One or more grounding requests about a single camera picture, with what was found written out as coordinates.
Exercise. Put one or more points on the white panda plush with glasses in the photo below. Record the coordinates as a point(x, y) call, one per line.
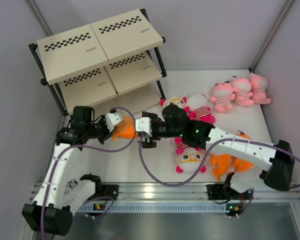
point(180, 102)

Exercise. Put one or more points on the aluminium mounting rail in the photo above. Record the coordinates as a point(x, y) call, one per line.
point(198, 191)

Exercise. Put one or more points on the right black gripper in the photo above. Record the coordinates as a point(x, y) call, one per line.
point(150, 143)

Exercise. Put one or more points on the beige three-tier shelf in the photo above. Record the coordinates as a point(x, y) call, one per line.
point(111, 62)

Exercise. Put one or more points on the orange shark plush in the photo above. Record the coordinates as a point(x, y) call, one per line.
point(225, 164)
point(125, 129)

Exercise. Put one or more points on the white panda plush front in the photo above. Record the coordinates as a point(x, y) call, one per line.
point(188, 158)

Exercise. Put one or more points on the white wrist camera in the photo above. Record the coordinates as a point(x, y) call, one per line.
point(112, 120)
point(143, 125)

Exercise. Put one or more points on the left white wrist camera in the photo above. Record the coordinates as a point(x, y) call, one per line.
point(112, 120)

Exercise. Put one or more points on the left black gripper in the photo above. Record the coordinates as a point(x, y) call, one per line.
point(102, 120)

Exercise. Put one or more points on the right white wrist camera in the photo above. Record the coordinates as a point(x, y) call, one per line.
point(143, 125)

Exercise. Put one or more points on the white slotted cable duct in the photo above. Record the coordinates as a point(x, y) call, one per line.
point(174, 207)

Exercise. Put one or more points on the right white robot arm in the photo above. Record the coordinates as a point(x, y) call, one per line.
point(274, 162)

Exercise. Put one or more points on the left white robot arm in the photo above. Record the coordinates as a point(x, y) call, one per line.
point(52, 210)

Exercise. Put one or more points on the white panda plush face down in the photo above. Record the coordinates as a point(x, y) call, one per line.
point(199, 110)

